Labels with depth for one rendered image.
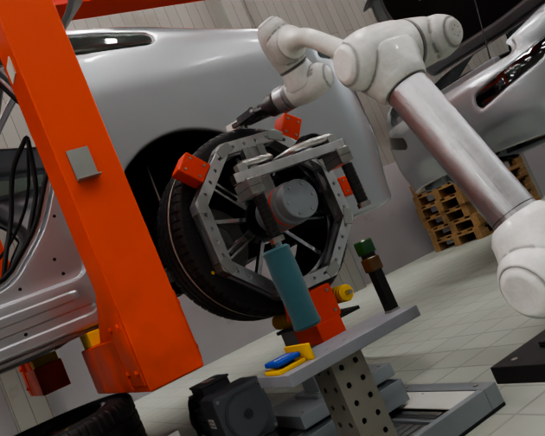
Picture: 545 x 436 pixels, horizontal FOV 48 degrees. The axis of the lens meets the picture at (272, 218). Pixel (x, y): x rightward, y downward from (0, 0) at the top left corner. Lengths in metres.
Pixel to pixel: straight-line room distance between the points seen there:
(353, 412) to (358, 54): 0.85
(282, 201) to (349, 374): 0.59
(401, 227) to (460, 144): 6.93
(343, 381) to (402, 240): 6.68
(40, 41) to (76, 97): 0.18
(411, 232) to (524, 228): 7.09
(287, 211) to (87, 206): 0.59
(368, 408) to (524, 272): 0.59
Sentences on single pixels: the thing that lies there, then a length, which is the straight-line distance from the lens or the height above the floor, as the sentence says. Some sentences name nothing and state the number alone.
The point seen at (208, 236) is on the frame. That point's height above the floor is 0.85.
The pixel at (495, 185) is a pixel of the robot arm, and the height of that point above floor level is 0.67.
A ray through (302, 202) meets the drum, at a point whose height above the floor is 0.83.
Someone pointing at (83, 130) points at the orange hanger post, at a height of 1.23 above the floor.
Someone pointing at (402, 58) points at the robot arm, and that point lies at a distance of 1.41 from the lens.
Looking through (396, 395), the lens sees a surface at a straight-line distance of 2.20.
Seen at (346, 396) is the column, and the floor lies 0.33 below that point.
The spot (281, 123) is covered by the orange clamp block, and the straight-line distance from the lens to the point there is 2.17.
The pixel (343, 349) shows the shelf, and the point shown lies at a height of 0.44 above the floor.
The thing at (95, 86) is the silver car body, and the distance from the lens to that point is 2.41.
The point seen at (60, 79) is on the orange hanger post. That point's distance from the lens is 1.81.
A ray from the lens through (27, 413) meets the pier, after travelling 5.98.
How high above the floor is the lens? 0.70
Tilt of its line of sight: 4 degrees up
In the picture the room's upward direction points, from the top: 23 degrees counter-clockwise
